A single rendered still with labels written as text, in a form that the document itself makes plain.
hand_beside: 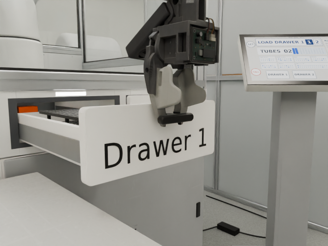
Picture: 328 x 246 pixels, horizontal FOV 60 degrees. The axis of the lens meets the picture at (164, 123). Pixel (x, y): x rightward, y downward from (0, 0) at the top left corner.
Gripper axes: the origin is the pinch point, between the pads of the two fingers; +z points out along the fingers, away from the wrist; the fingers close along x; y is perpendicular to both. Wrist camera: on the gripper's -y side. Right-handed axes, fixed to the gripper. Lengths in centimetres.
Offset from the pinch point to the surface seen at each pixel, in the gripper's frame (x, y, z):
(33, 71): -8.9, -35.0, -8.2
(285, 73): 89, -20, -10
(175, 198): 38, -35, 35
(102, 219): -11.9, -1.8, 14.6
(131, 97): 17.3, -33.3, -1.5
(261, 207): 165, -66, 88
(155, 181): 29, -35, 27
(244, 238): 120, -53, 91
